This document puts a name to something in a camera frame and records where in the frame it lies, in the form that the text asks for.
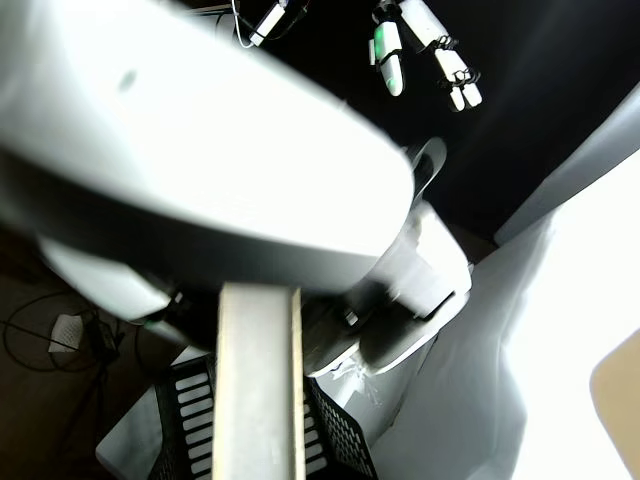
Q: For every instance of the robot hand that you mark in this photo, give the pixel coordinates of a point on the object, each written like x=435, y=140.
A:
x=425, y=270
x=420, y=20

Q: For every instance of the thick white book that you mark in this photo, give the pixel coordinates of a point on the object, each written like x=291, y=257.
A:
x=255, y=390

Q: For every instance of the white cloth backdrop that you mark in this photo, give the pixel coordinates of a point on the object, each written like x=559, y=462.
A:
x=475, y=375

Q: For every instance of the black cloth backdrop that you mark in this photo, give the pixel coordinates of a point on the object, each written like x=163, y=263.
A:
x=525, y=75

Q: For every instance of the black plastic mesh basket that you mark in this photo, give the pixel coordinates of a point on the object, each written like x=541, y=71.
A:
x=345, y=440

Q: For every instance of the tan wooden board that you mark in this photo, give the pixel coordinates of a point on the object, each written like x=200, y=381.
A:
x=620, y=400

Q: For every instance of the black adapter brick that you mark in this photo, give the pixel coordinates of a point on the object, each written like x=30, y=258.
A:
x=100, y=332

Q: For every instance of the small white device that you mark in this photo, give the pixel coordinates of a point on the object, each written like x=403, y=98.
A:
x=65, y=332

